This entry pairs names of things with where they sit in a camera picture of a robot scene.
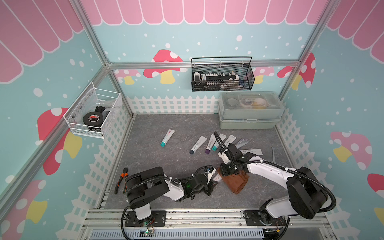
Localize silver purple Protetix toothpaste tube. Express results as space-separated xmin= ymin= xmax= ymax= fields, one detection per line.
xmin=235 ymin=138 xmax=249 ymax=149

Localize brown cloth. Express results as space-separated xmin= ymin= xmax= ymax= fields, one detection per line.
xmin=218 ymin=168 xmax=250 ymax=195

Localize white green cap toothpaste tube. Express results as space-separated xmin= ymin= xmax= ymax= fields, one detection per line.
xmin=212 ymin=133 xmax=228 ymax=152

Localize white R&O purple cap tube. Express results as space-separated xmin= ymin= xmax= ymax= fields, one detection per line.
xmin=205 ymin=134 xmax=216 ymax=154

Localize white dark cap toothpaste tube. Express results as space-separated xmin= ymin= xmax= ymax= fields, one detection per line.
xmin=189 ymin=136 xmax=207 ymax=155

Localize white pink cap toothpaste tube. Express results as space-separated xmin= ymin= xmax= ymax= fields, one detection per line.
xmin=212 ymin=174 xmax=222 ymax=182

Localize white R&O tube red scribble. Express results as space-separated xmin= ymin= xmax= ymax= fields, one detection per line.
xmin=225 ymin=135 xmax=237 ymax=146

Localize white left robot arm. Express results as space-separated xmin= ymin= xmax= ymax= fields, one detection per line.
xmin=115 ymin=165 xmax=218 ymax=223

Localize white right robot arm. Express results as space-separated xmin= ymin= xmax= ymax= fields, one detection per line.
xmin=219 ymin=144 xmax=337 ymax=225

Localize small silver wrench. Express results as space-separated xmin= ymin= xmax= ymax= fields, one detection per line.
xmin=271 ymin=147 xmax=276 ymax=164

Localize green plastic storage box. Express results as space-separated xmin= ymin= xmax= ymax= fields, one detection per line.
xmin=218 ymin=92 xmax=285 ymax=130

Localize orange black pliers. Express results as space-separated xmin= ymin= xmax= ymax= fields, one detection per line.
xmin=114 ymin=167 xmax=129 ymax=195

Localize black tape roll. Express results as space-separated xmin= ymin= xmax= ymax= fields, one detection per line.
xmin=83 ymin=112 xmax=103 ymax=128

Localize black wire mesh basket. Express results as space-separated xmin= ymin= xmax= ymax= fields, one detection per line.
xmin=191 ymin=57 xmax=255 ymax=92

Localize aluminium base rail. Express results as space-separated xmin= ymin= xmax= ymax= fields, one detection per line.
xmin=78 ymin=209 xmax=336 ymax=240

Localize white wire basket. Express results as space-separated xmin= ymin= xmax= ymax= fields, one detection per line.
xmin=63 ymin=83 xmax=123 ymax=139

